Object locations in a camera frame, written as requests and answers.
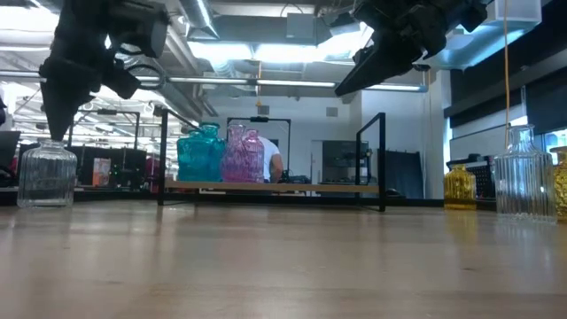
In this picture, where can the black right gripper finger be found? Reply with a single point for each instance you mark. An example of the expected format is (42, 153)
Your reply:
(394, 42)
(381, 71)

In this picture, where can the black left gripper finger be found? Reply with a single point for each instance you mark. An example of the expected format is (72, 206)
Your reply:
(80, 104)
(57, 111)

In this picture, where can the clear ribbed jar vase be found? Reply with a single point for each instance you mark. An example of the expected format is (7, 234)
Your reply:
(46, 177)

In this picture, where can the yellow ribbed jar vase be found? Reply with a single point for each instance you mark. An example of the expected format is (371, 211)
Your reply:
(460, 188)

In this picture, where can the small pink twisted vase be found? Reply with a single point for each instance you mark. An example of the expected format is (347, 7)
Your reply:
(232, 159)

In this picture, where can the clear ribbed bottle vase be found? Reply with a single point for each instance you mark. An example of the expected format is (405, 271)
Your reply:
(525, 181)

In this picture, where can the yellow diamond textured vase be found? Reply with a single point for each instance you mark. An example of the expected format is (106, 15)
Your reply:
(561, 186)

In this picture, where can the orange box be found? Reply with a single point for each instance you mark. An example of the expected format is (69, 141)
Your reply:
(101, 173)

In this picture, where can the black background workbench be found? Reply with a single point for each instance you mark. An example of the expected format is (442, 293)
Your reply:
(128, 164)

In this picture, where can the overhead LED light bar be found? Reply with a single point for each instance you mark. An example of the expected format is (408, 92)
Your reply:
(292, 83)

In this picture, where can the black cabinet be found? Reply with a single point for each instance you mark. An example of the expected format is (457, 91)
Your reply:
(341, 159)

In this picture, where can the dark curtain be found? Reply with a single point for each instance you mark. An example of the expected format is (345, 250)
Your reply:
(405, 175)

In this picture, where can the fluorescent ceiling light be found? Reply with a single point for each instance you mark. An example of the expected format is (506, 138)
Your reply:
(266, 52)

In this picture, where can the person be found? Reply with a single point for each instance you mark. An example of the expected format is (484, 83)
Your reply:
(272, 159)

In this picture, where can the black pegboard cart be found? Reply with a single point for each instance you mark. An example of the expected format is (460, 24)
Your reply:
(485, 181)

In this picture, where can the rectangular sheet metal duct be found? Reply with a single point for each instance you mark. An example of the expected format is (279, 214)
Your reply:
(469, 49)

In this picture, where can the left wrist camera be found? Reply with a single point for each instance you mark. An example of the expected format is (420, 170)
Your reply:
(142, 31)

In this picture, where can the gray ceiling duct box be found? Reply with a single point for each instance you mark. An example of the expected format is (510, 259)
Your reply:
(301, 27)

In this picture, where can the black metal table frame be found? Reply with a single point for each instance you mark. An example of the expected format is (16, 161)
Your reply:
(111, 196)

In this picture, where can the narrow silver ventilation duct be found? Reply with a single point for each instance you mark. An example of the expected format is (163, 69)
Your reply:
(199, 17)

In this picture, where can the wooden shelf black metal frame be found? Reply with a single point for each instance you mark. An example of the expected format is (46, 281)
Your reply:
(310, 187)

